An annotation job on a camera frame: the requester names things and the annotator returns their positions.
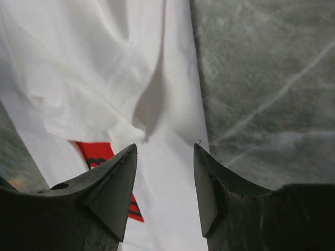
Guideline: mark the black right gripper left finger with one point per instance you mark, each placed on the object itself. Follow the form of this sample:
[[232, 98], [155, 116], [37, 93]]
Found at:
[[88, 212]]

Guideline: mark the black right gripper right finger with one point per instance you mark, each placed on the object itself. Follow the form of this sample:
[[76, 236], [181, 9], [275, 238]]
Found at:
[[236, 214]]

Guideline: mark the white t shirt red print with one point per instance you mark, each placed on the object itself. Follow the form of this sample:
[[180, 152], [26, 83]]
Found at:
[[116, 72]]

